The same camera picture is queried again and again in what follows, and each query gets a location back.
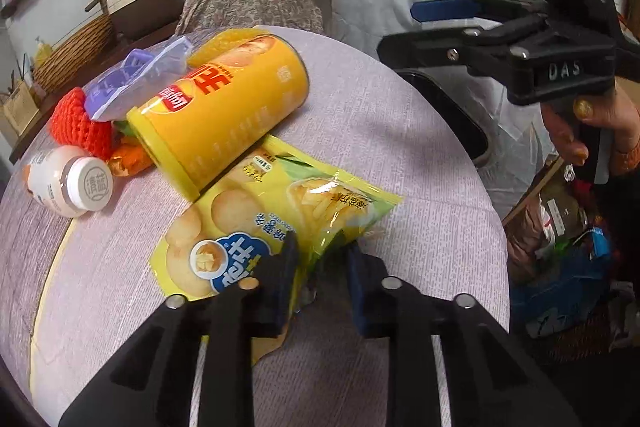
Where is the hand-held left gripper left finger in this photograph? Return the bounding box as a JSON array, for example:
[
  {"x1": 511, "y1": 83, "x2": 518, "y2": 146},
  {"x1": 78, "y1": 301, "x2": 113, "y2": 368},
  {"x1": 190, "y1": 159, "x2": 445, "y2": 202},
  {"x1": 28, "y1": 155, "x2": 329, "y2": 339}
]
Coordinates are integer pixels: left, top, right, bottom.
[{"x1": 57, "y1": 232, "x2": 301, "y2": 427}]

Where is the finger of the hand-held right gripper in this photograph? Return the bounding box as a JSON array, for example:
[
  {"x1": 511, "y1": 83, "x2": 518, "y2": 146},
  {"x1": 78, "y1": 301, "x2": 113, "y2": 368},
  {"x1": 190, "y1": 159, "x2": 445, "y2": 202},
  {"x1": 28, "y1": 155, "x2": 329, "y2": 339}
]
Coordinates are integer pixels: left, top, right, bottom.
[
  {"x1": 376, "y1": 21, "x2": 548, "y2": 75},
  {"x1": 410, "y1": 0, "x2": 551, "y2": 30}
]

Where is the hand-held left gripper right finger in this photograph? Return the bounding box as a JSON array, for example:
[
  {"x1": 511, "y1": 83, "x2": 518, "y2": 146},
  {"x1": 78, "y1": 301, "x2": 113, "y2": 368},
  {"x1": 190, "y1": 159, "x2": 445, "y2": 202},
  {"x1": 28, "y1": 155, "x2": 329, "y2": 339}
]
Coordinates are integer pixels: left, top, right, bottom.
[{"x1": 345, "y1": 241, "x2": 581, "y2": 427}]

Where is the yellow chip bag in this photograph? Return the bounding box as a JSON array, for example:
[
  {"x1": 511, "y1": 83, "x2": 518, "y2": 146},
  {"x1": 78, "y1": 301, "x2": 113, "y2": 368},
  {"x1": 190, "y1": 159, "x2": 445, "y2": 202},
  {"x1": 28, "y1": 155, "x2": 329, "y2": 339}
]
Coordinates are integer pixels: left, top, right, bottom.
[{"x1": 150, "y1": 134, "x2": 403, "y2": 365}]

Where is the yellow chip can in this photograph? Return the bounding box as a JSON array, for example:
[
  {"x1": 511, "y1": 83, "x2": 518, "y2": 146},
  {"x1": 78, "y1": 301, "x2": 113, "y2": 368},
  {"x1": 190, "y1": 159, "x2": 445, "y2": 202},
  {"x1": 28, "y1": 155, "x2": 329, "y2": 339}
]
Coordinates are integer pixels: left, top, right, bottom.
[{"x1": 126, "y1": 29, "x2": 309, "y2": 202}]

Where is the white drink bottle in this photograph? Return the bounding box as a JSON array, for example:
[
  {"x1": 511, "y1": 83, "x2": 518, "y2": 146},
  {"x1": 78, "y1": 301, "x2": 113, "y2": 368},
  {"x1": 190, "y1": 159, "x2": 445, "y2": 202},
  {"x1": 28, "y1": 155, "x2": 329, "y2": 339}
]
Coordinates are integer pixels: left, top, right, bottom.
[{"x1": 22, "y1": 145, "x2": 115, "y2": 219}]

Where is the purple plastic packet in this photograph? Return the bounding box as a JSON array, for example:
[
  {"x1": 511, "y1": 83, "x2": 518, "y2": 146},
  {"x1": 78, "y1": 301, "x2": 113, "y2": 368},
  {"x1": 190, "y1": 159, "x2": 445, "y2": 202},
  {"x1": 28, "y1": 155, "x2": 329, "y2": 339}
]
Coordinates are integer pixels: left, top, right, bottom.
[{"x1": 82, "y1": 34, "x2": 193, "y2": 124}]

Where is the red crocheted pouch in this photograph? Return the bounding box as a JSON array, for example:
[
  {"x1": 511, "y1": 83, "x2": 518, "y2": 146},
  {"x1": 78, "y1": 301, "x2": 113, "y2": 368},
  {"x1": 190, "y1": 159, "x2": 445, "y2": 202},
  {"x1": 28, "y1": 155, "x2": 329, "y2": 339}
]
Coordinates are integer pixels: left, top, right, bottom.
[{"x1": 48, "y1": 87, "x2": 116, "y2": 162}]

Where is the person's right forearm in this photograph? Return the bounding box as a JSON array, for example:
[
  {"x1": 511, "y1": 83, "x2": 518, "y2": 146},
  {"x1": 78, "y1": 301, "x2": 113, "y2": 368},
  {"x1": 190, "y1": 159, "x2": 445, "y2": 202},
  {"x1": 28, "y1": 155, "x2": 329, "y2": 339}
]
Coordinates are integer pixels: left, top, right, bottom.
[{"x1": 611, "y1": 142, "x2": 640, "y2": 180}]

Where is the person's right hand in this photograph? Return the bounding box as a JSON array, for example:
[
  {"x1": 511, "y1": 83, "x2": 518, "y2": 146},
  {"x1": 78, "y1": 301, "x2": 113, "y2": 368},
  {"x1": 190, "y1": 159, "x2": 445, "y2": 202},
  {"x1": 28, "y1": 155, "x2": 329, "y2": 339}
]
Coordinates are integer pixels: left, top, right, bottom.
[{"x1": 541, "y1": 88, "x2": 640, "y2": 166}]

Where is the orange wrapper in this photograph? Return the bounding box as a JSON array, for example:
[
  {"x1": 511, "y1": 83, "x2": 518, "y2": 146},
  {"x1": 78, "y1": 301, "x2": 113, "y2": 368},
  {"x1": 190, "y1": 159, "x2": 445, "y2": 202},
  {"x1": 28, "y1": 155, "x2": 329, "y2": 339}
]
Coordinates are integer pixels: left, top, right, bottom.
[{"x1": 106, "y1": 141, "x2": 155, "y2": 178}]

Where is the blue plastic bag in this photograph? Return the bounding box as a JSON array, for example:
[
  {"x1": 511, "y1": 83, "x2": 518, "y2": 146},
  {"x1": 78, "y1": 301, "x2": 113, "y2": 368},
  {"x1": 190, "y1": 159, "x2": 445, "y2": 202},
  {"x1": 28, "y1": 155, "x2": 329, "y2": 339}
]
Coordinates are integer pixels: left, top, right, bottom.
[{"x1": 510, "y1": 227, "x2": 616, "y2": 340}]

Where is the brown pot with cream lid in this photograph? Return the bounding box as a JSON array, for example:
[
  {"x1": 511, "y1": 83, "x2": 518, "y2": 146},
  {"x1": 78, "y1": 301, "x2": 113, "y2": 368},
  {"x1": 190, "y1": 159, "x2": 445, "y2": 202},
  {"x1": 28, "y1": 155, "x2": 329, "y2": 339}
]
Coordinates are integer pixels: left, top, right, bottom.
[{"x1": 107, "y1": 0, "x2": 186, "y2": 38}]

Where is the wicker basket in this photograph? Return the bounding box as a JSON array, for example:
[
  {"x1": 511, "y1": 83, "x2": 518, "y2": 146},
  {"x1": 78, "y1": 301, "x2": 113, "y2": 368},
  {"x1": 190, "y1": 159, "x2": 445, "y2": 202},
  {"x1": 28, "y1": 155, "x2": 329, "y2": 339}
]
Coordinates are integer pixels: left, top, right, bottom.
[{"x1": 31, "y1": 12, "x2": 115, "y2": 94}]

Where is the beige utensil box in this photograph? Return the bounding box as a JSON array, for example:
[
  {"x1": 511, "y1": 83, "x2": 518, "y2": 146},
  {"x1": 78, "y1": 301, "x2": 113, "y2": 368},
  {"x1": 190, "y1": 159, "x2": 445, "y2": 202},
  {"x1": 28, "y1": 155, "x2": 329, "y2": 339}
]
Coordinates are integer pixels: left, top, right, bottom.
[{"x1": 2, "y1": 77, "x2": 41, "y2": 132}]

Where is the yellow soap bottle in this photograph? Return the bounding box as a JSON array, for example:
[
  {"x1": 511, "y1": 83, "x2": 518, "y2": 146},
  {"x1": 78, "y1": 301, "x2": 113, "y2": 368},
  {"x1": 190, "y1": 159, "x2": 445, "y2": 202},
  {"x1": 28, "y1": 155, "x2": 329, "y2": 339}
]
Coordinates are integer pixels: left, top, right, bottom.
[{"x1": 34, "y1": 38, "x2": 53, "y2": 68}]

